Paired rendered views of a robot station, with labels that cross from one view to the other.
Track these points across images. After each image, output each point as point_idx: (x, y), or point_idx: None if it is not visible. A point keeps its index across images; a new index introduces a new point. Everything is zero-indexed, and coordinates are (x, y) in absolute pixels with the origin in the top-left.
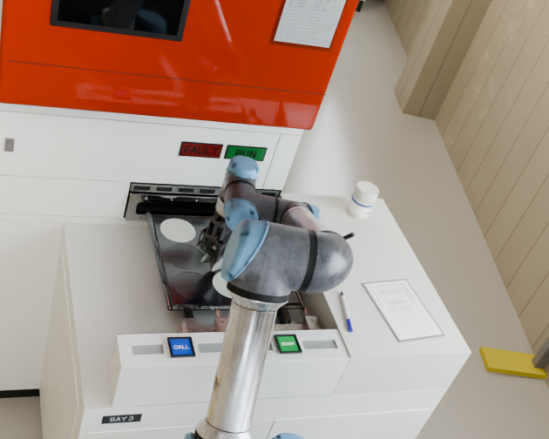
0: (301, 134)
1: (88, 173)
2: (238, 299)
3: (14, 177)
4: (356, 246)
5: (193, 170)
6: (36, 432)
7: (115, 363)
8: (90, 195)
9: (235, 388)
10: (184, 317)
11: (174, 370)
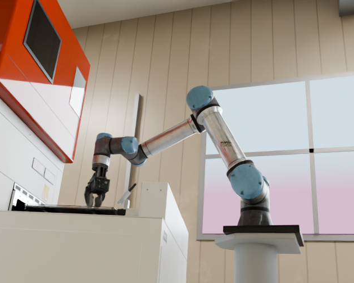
0: (62, 171)
1: (1, 166)
2: (215, 108)
3: None
4: None
5: (34, 182)
6: None
7: (154, 194)
8: None
9: (236, 141)
10: (123, 210)
11: (171, 196)
